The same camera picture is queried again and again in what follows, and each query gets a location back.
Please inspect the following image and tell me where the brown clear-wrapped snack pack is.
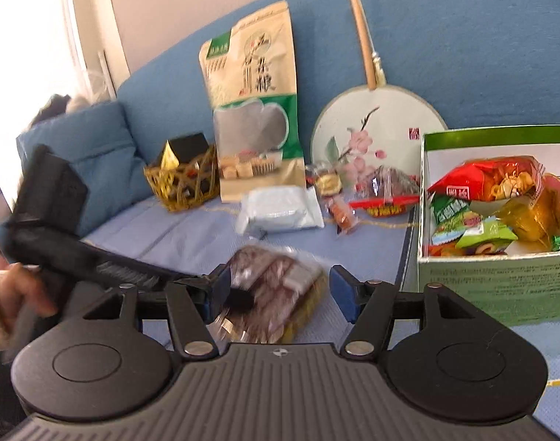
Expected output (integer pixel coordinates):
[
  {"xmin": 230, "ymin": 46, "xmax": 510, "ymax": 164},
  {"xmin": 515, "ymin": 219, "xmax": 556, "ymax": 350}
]
[{"xmin": 209, "ymin": 244, "xmax": 327, "ymax": 345}]

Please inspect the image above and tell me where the red-edged dark candy packet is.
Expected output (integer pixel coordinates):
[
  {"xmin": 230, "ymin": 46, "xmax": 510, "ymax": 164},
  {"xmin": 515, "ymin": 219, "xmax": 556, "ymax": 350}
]
[{"xmin": 349, "ymin": 165, "xmax": 420, "ymax": 218}]

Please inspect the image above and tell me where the yellow foil snack bag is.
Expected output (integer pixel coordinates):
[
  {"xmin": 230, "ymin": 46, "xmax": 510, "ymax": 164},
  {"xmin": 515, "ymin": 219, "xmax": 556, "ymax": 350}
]
[{"xmin": 495, "ymin": 173, "xmax": 560, "ymax": 250}]

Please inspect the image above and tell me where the red chips snack bag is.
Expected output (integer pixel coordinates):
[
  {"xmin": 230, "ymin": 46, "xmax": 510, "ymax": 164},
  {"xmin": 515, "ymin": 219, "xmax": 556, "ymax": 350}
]
[{"xmin": 427, "ymin": 155, "xmax": 545, "ymax": 202}]

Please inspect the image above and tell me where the person's left hand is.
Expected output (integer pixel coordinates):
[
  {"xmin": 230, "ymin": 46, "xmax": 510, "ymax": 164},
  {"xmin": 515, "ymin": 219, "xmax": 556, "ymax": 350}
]
[{"xmin": 0, "ymin": 263, "xmax": 57, "ymax": 349}]

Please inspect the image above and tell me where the white foil packet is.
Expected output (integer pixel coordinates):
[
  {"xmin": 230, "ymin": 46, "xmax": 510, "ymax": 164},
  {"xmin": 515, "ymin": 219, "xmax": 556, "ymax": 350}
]
[{"xmin": 235, "ymin": 185, "xmax": 325, "ymax": 235}]

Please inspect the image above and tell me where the light blue seat cover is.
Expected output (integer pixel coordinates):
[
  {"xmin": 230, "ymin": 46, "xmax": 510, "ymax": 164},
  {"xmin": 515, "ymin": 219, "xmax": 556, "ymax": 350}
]
[{"xmin": 85, "ymin": 198, "xmax": 560, "ymax": 437}]

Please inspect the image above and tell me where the blue cushion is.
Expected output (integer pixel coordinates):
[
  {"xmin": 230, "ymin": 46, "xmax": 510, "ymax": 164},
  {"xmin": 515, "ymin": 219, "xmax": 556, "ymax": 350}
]
[{"xmin": 17, "ymin": 101, "xmax": 151, "ymax": 237}]

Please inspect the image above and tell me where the green snack packet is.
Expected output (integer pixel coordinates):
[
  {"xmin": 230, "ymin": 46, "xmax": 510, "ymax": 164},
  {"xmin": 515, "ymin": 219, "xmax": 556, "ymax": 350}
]
[{"xmin": 455, "ymin": 217, "xmax": 518, "ymax": 256}]

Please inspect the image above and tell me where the small orange wrapped snack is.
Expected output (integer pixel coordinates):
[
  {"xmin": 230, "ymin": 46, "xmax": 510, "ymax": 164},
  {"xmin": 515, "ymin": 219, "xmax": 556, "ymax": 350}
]
[{"xmin": 326, "ymin": 195, "xmax": 359, "ymax": 235}]

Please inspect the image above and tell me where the small gold wrapped snack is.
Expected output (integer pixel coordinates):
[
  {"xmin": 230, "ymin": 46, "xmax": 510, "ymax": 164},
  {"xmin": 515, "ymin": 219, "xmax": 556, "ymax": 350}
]
[{"xmin": 305, "ymin": 161, "xmax": 343, "ymax": 198}]

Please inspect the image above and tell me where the green white cardboard box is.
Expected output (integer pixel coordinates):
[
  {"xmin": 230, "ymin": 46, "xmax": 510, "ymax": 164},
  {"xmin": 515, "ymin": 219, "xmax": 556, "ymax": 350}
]
[{"xmin": 417, "ymin": 125, "xmax": 560, "ymax": 326}]

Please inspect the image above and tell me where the round painted hand fan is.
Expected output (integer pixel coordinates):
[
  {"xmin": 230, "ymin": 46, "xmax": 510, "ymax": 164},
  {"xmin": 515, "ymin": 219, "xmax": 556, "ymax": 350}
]
[{"xmin": 311, "ymin": 0, "xmax": 447, "ymax": 184}]

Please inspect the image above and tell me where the beige green grain snack bag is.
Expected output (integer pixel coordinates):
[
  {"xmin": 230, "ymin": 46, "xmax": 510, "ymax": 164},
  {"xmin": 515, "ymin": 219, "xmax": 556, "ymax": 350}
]
[{"xmin": 199, "ymin": 0, "xmax": 305, "ymax": 203}]

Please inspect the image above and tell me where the gold wire basket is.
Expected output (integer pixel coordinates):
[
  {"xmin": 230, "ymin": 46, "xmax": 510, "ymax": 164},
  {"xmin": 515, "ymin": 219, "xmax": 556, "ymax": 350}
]
[{"xmin": 143, "ymin": 132, "xmax": 220, "ymax": 212}]

